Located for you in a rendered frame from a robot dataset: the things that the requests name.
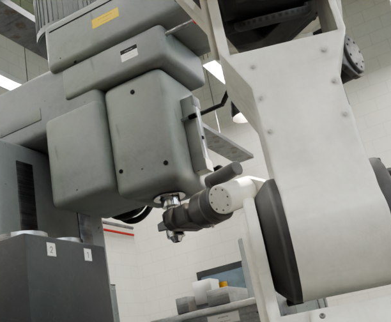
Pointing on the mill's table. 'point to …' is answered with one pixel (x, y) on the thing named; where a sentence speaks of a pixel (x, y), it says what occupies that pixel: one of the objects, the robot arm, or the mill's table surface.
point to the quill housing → (151, 138)
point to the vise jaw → (226, 295)
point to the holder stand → (43, 280)
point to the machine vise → (223, 311)
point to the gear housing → (135, 64)
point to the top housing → (116, 29)
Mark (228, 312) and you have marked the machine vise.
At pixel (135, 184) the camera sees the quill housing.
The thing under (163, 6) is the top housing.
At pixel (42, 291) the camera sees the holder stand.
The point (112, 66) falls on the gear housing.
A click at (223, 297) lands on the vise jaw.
